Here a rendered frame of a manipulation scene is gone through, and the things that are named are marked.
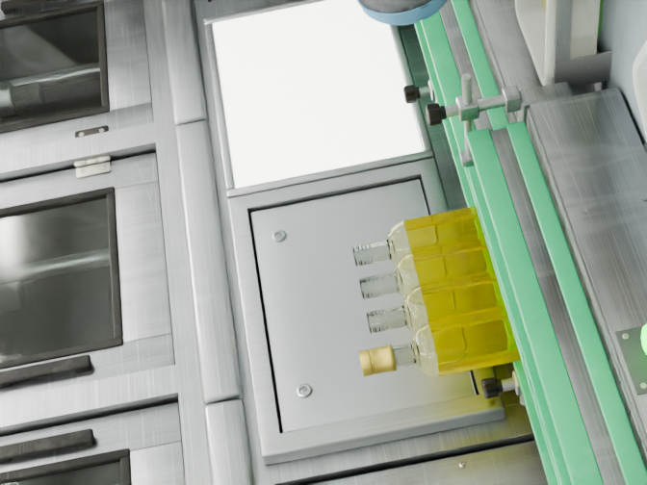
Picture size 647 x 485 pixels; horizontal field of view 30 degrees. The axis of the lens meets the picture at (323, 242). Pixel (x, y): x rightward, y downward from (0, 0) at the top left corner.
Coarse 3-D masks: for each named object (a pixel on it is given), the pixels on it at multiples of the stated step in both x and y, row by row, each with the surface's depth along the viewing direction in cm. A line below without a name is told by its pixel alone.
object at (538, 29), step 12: (516, 0) 174; (528, 0) 174; (540, 0) 174; (552, 0) 153; (516, 12) 175; (528, 12) 174; (540, 12) 174; (552, 12) 154; (528, 24) 173; (540, 24) 173; (552, 24) 156; (528, 36) 172; (540, 36) 171; (552, 36) 158; (540, 48) 170; (552, 48) 159; (540, 60) 169; (552, 60) 161; (540, 72) 167; (552, 72) 164
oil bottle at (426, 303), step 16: (416, 288) 160; (432, 288) 159; (448, 288) 159; (464, 288) 159; (480, 288) 158; (496, 288) 158; (416, 304) 158; (432, 304) 158; (448, 304) 157; (464, 304) 157; (480, 304) 157; (496, 304) 157; (416, 320) 158; (432, 320) 158
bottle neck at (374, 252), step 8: (384, 240) 168; (352, 248) 167; (360, 248) 167; (368, 248) 167; (376, 248) 167; (384, 248) 167; (360, 256) 167; (368, 256) 167; (376, 256) 167; (384, 256) 167; (360, 264) 167
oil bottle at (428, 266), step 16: (480, 240) 163; (416, 256) 163; (432, 256) 163; (448, 256) 162; (464, 256) 162; (480, 256) 162; (400, 272) 163; (416, 272) 162; (432, 272) 161; (448, 272) 161; (464, 272) 161; (480, 272) 161; (400, 288) 163
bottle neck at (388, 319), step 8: (368, 312) 160; (376, 312) 160; (384, 312) 160; (392, 312) 160; (400, 312) 159; (368, 320) 159; (376, 320) 159; (384, 320) 159; (392, 320) 159; (400, 320) 159; (376, 328) 160; (384, 328) 160; (392, 328) 160
